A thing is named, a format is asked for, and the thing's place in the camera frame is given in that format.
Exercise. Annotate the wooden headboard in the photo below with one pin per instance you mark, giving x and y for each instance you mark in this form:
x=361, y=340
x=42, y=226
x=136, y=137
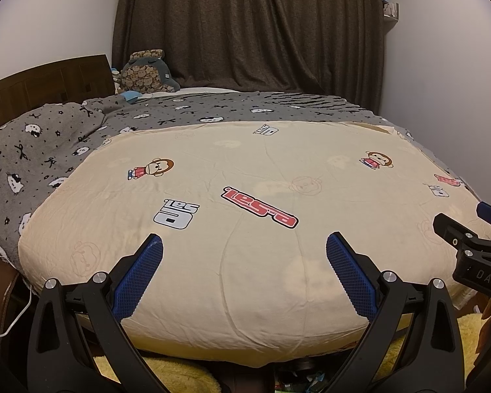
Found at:
x=45, y=82

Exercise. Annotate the dark brown curtain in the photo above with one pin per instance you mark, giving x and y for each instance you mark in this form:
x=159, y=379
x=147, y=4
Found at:
x=249, y=28

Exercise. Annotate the grey printed blanket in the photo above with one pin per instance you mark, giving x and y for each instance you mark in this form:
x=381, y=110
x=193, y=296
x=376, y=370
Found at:
x=45, y=147

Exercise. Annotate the wall shelf with items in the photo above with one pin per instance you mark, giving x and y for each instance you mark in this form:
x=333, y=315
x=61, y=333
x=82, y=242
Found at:
x=390, y=10

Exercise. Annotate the grey brown plush toy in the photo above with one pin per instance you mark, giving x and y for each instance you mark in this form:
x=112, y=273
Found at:
x=143, y=73

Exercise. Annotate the small blue cloth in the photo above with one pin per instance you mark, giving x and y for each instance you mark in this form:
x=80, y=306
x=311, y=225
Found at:
x=131, y=97

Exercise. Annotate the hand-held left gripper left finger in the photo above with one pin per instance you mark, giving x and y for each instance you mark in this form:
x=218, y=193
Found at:
x=141, y=270

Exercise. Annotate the cream printed bed sheet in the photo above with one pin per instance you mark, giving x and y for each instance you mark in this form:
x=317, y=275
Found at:
x=249, y=262

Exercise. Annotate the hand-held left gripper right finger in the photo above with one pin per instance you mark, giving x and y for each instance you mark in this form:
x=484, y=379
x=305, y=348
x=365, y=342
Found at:
x=350, y=274

